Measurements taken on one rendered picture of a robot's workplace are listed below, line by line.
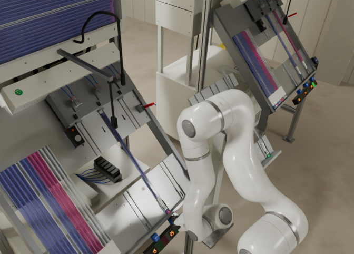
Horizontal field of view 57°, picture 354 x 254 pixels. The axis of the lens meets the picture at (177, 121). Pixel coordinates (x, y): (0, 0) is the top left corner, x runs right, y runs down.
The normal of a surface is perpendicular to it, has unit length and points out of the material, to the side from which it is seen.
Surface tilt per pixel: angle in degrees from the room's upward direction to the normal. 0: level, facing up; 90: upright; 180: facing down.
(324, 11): 90
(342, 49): 90
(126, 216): 43
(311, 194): 0
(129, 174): 0
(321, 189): 0
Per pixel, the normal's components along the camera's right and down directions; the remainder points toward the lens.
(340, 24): -0.55, 0.51
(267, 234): 0.05, -0.74
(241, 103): 0.48, -0.23
